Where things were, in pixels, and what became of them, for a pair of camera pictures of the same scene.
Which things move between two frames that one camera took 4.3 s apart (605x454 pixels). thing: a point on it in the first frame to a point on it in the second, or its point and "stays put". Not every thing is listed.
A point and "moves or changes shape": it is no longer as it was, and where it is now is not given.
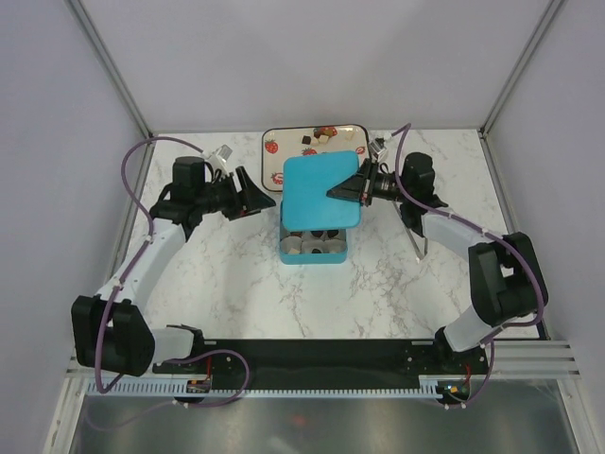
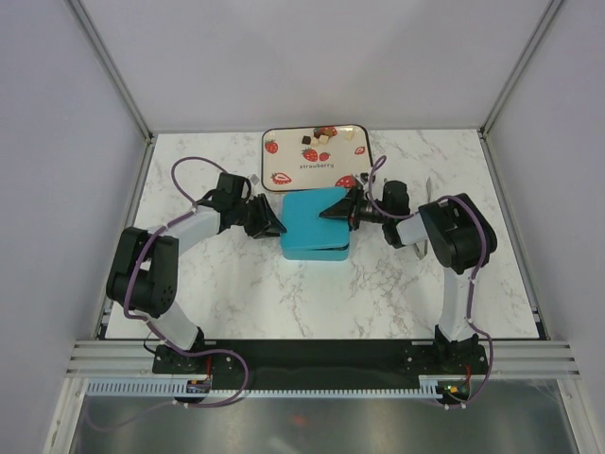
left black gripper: [254, 202] to [267, 225]
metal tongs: [416, 251] stays put
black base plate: [267, 361] stays put
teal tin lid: [306, 178] moves or changes shape
